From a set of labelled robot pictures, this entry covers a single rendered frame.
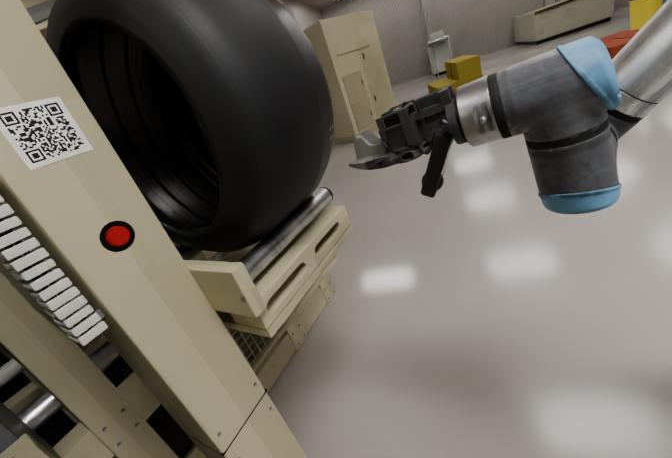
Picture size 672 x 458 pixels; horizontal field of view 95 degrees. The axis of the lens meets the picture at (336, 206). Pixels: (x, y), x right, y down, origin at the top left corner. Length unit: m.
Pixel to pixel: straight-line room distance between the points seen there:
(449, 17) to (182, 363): 13.92
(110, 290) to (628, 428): 1.35
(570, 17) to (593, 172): 11.84
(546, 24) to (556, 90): 11.66
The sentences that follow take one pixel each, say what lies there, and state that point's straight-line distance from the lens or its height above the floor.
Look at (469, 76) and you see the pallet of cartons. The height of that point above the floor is 0.43.
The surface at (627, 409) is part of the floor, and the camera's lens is 1.42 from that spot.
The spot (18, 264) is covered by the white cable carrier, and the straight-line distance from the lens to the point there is 0.54.
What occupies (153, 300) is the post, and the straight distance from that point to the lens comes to 0.59.
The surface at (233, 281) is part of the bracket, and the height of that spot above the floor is 0.93.
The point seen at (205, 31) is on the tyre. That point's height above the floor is 1.27.
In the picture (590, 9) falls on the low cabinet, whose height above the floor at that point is 0.45.
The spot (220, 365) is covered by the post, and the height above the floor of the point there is 0.76.
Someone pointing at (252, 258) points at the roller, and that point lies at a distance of 0.60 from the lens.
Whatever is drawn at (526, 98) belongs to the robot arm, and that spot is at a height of 1.06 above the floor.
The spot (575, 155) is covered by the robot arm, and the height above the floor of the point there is 0.98.
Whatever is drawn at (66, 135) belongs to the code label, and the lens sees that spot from 0.56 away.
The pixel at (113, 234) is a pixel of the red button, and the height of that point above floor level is 1.07.
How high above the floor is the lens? 1.16
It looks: 22 degrees down
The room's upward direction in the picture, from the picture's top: 20 degrees counter-clockwise
